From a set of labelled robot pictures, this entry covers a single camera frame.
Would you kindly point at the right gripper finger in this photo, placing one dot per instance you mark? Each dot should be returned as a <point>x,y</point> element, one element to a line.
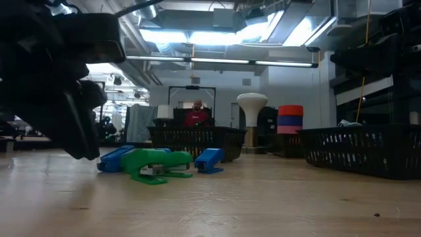
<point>365,57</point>

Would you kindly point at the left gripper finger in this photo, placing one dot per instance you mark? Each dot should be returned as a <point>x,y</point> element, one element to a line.
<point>97,93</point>
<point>75,131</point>

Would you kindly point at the green stapler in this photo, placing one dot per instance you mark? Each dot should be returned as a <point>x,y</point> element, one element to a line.
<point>154,159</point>

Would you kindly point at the blue clip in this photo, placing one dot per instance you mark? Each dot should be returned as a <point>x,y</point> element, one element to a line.
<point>164,150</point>

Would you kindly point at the purple tape roll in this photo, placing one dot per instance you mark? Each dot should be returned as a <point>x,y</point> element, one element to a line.
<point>290,120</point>

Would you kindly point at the pink tape roll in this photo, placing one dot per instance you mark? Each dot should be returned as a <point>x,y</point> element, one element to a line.
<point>289,129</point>

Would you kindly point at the grey cloth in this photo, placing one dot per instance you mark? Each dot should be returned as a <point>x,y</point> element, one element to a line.
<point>141,121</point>

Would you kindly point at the white table lamp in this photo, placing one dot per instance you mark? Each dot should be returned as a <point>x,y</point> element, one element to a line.
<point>165,112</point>

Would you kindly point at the bright ceiling light panel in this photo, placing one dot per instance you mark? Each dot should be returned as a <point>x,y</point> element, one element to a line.
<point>164,36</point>

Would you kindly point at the person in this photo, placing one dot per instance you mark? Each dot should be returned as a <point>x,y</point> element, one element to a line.
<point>196,118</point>

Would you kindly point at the black cabinet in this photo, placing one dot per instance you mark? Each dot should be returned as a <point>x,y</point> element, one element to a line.
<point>268,120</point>

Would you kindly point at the linear ceiling light fixture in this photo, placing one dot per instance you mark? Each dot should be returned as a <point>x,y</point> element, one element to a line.
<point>213,61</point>

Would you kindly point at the black gantry frame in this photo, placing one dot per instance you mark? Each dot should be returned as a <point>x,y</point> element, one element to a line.
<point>102,98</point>
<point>192,87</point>

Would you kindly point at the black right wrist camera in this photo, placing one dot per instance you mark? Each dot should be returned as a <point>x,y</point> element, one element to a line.
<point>399,19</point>

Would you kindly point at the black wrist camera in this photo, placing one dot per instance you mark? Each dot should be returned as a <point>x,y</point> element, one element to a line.
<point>399,19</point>
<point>95,37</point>

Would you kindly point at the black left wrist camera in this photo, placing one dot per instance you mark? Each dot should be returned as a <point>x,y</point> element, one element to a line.
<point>95,37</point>

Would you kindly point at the silver air duct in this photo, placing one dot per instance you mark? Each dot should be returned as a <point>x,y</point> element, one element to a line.
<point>144,8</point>

